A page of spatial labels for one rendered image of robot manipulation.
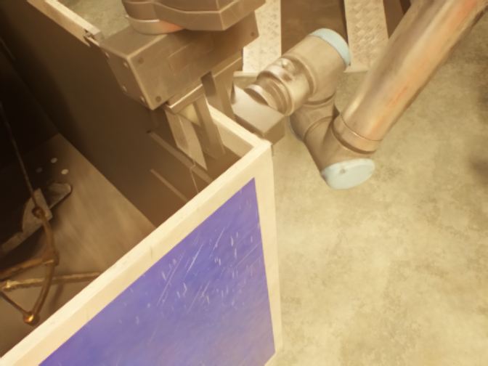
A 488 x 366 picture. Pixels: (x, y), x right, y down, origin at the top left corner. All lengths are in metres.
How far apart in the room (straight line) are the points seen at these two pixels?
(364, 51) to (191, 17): 1.79
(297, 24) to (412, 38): 1.65
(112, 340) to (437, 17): 0.53
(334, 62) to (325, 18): 1.55
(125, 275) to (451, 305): 1.17
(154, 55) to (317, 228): 1.16
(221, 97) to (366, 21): 1.81
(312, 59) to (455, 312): 0.94
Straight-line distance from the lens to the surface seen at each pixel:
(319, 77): 0.71
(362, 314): 1.31
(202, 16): 0.28
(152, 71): 0.33
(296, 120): 0.80
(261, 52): 2.03
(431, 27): 0.61
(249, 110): 0.63
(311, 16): 2.29
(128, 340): 0.42
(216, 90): 0.39
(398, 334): 1.32
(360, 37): 2.10
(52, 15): 0.69
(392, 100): 0.64
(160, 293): 0.39
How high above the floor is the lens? 1.24
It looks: 54 degrees down
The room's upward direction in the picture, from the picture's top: 9 degrees counter-clockwise
